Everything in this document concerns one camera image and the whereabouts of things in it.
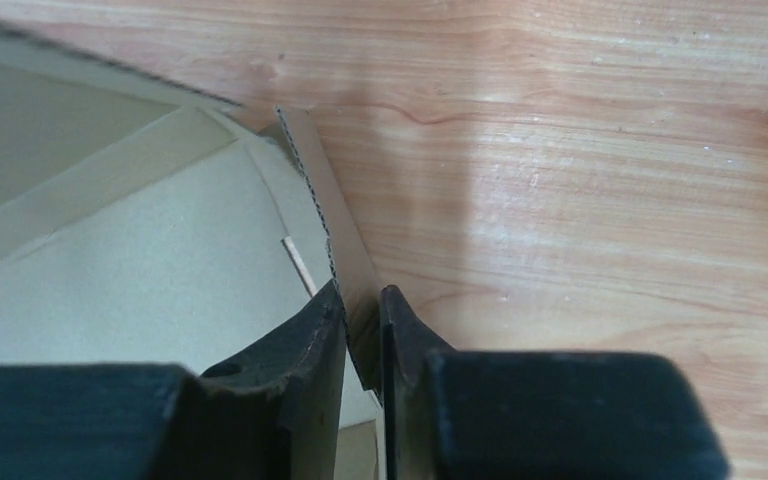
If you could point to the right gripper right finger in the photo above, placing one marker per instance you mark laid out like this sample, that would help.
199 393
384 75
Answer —
458 414

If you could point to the cardboard box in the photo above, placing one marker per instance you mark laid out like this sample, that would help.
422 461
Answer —
141 223

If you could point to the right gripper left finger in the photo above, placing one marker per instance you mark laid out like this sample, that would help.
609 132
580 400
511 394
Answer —
271 411

